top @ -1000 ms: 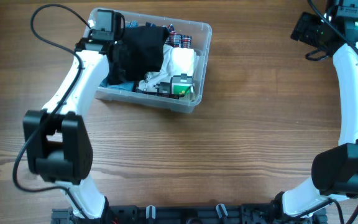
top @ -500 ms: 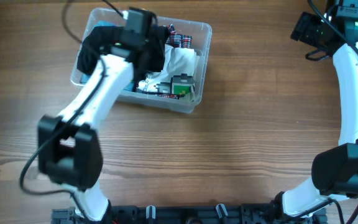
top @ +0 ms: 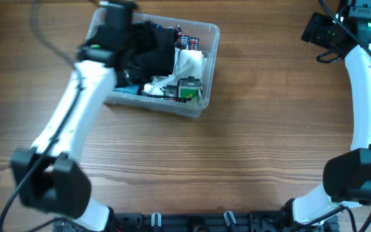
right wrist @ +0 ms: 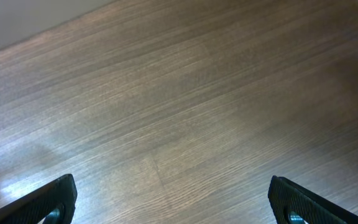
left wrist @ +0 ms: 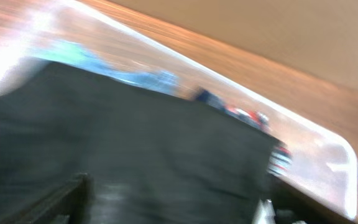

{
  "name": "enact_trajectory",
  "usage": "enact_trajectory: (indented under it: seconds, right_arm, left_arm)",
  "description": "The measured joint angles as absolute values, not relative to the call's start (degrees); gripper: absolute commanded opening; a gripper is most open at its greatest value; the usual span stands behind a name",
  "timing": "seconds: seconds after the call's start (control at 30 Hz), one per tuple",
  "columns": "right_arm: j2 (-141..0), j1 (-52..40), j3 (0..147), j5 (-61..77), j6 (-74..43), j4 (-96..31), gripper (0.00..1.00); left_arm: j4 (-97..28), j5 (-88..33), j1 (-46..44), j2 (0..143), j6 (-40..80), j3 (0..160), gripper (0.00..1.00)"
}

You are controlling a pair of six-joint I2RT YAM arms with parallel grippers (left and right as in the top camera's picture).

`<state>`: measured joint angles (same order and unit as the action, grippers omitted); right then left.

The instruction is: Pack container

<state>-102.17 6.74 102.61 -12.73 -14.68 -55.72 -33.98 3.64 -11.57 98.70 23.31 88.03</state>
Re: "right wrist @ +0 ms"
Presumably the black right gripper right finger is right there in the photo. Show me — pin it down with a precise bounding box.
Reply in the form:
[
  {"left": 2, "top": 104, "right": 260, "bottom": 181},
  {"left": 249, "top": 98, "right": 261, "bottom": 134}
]
[{"left": 268, "top": 175, "right": 358, "bottom": 224}]

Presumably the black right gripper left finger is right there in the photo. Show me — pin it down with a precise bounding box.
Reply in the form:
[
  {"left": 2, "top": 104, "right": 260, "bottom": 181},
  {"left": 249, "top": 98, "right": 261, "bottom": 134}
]
[{"left": 0, "top": 174, "right": 77, "bottom": 224}]

